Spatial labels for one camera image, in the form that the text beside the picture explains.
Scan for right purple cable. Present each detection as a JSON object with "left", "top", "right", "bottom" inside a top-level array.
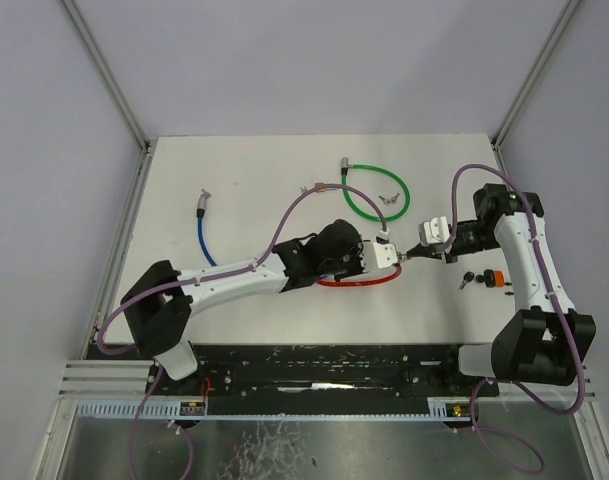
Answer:
[{"left": 448, "top": 164, "right": 585, "bottom": 474}]

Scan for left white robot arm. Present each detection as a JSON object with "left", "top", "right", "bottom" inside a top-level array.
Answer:
[{"left": 120, "top": 219, "right": 387, "bottom": 395}]

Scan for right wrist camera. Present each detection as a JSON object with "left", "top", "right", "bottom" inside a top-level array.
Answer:
[{"left": 418, "top": 216, "right": 452, "bottom": 251}]

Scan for blue cable lock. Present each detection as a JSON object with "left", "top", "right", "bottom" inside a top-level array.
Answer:
[{"left": 196, "top": 189, "right": 217, "bottom": 266}]

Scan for red cable lock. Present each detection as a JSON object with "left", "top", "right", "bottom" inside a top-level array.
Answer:
[{"left": 317, "top": 264, "right": 402, "bottom": 288}]

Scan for black head key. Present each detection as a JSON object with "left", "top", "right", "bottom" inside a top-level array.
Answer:
[{"left": 458, "top": 271, "right": 476, "bottom": 290}]

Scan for green cable lock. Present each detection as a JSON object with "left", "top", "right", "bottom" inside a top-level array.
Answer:
[{"left": 338, "top": 157, "right": 411, "bottom": 223}]

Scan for orange black padlock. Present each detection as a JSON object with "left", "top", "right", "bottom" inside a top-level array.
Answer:
[{"left": 474, "top": 269, "right": 514, "bottom": 296}]

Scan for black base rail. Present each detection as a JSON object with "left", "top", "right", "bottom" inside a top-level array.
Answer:
[{"left": 153, "top": 344, "right": 478, "bottom": 417}]

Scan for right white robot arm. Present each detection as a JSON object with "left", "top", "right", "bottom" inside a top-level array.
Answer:
[{"left": 406, "top": 184, "right": 596, "bottom": 395}]

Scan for green lock keys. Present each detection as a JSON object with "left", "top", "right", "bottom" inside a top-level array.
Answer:
[{"left": 378, "top": 193, "right": 400, "bottom": 205}]

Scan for purple cable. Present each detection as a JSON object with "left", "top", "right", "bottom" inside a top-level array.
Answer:
[
  {"left": 97, "top": 184, "right": 393, "bottom": 480},
  {"left": 448, "top": 164, "right": 585, "bottom": 474}
]

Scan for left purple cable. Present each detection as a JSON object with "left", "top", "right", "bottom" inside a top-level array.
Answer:
[{"left": 97, "top": 184, "right": 393, "bottom": 480}]

